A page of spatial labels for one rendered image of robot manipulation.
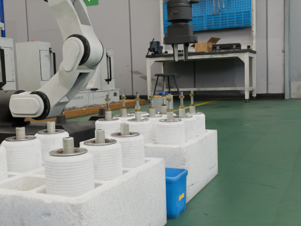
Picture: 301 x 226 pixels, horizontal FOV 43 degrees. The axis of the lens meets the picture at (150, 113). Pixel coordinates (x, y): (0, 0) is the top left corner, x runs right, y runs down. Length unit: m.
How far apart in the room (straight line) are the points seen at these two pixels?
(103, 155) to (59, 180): 0.13
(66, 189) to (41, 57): 3.32
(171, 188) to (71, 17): 1.02
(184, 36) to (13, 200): 0.81
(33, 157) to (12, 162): 0.05
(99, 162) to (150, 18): 6.20
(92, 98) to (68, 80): 2.84
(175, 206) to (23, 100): 1.08
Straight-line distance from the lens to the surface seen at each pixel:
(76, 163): 0.74
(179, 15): 1.34
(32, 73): 4.06
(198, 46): 6.10
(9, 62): 3.69
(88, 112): 4.41
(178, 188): 1.09
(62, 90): 1.84
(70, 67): 1.75
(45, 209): 0.75
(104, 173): 0.84
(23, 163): 0.99
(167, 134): 1.22
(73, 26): 1.81
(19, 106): 1.95
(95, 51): 1.78
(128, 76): 7.09
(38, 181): 0.92
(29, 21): 8.48
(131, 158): 0.94
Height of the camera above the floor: 0.39
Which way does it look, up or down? 5 degrees down
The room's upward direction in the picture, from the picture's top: 2 degrees counter-clockwise
